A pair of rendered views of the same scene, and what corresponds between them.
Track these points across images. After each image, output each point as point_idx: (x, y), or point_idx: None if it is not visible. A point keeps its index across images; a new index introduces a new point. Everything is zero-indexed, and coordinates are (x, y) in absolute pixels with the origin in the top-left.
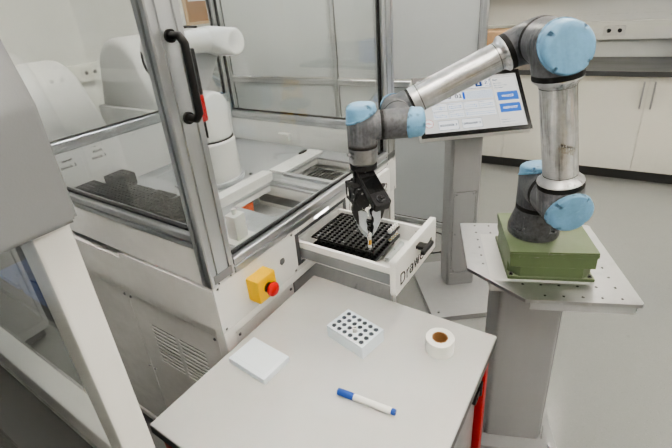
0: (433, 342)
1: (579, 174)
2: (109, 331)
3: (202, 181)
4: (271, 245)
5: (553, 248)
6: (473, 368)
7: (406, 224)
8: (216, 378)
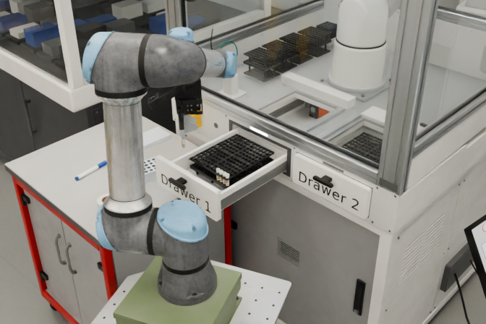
0: (105, 195)
1: (112, 201)
2: (62, 22)
3: (172, 22)
4: (207, 104)
5: (145, 282)
6: (82, 219)
7: (231, 186)
8: (148, 126)
